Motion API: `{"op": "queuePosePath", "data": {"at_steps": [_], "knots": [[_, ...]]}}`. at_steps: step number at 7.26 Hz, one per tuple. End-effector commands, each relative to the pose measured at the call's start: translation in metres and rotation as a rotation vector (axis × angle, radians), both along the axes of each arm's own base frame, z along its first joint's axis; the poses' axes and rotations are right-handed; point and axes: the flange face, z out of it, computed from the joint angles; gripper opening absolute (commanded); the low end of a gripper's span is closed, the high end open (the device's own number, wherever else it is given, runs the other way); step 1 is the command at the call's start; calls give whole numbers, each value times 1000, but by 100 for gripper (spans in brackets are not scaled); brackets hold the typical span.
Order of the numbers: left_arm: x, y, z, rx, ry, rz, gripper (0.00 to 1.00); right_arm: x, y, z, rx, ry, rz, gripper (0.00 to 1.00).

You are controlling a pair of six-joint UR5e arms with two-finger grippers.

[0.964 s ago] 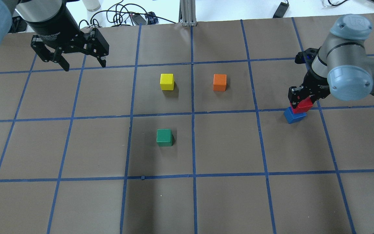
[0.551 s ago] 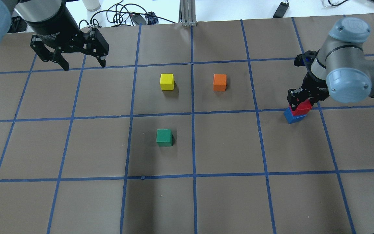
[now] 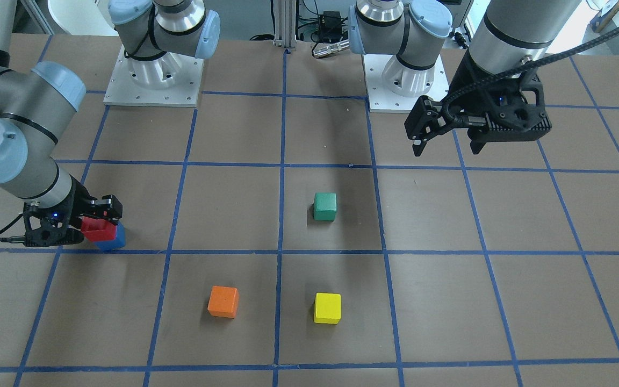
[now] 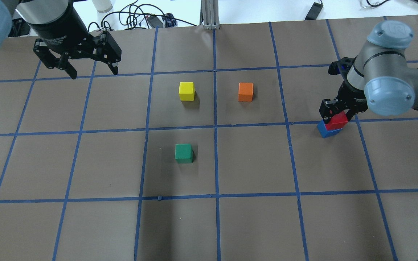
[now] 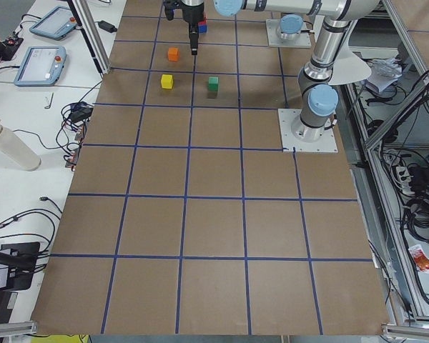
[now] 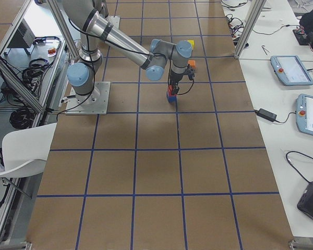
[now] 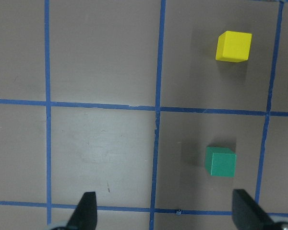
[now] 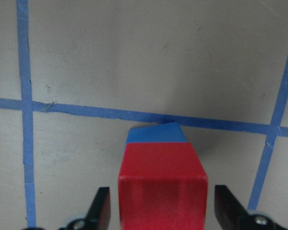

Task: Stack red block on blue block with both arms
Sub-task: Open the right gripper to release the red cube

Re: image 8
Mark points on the red wooden block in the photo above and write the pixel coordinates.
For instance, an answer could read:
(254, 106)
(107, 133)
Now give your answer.
(162, 186)

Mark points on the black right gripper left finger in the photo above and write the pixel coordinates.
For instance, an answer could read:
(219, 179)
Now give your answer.
(98, 215)

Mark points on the blue wooden block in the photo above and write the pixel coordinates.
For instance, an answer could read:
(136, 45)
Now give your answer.
(167, 132)

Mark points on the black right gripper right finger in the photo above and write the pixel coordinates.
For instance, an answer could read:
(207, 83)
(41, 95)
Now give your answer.
(231, 215)

